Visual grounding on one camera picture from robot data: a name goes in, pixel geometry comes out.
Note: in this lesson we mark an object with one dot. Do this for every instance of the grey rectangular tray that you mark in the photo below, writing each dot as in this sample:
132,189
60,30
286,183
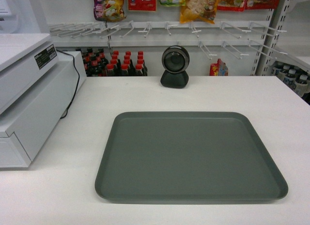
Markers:
187,157

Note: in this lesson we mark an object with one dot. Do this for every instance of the red capped soda bottle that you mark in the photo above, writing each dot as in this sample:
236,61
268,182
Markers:
124,70

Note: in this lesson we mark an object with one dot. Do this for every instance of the black round barcode scanner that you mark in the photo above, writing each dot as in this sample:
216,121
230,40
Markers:
175,61

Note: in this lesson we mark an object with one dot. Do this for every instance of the red blue small package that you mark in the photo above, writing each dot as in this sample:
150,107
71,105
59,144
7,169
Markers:
218,69

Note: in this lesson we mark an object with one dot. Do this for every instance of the red snack package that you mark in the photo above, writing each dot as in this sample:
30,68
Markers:
142,5

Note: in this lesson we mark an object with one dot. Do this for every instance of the purple snack bag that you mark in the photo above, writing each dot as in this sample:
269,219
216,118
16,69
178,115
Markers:
109,10

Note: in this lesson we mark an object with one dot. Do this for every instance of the yellow snack bag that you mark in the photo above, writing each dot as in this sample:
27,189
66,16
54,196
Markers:
199,10

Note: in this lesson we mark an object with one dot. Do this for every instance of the white cash register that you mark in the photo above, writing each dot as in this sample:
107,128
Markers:
37,85

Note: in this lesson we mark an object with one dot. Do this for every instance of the white peg hook rail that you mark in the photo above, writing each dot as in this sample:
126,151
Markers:
230,36

